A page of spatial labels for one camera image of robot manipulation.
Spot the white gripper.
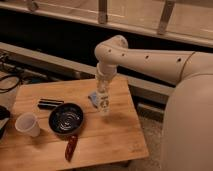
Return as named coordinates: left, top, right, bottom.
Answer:
left=95, top=63, right=118, bottom=96

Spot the clear plastic bottle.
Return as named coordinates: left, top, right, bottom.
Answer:
left=88, top=87, right=112, bottom=117

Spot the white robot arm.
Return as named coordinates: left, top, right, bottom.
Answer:
left=94, top=35, right=213, bottom=171

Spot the black bowl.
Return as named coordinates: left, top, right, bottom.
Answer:
left=49, top=103, right=84, bottom=135

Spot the wooden table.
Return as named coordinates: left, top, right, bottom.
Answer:
left=0, top=77, right=148, bottom=171

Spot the red pocket knife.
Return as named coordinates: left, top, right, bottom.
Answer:
left=65, top=135, right=78, bottom=162

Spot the black object at left edge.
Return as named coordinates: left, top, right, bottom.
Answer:
left=0, top=105, right=10, bottom=139

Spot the black cable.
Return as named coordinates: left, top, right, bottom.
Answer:
left=0, top=73, right=23, bottom=94

